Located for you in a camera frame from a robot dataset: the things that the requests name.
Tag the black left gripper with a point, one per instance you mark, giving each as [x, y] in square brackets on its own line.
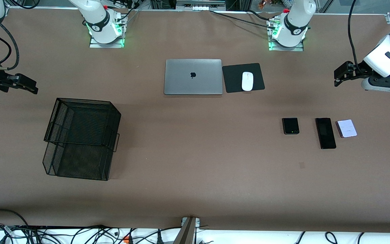
[358, 69]

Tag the lavender flip phone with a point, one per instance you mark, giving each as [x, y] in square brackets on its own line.
[346, 128]

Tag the long black smartphone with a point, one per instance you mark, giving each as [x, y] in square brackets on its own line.
[325, 133]

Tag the small black flip phone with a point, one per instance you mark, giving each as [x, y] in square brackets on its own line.
[290, 126]

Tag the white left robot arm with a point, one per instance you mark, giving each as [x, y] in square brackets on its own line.
[295, 23]

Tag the white computer mouse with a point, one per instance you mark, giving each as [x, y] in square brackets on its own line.
[247, 81]

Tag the black mouse pad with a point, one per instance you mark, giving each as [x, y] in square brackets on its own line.
[235, 79]

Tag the grey closed laptop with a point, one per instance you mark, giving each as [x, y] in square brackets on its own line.
[193, 77]

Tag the grey power strip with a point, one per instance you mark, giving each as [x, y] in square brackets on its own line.
[200, 4]

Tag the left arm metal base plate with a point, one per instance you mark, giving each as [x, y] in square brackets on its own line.
[300, 49]

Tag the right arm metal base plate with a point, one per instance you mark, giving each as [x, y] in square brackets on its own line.
[95, 45]

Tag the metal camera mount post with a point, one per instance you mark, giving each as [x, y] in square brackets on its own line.
[187, 232]

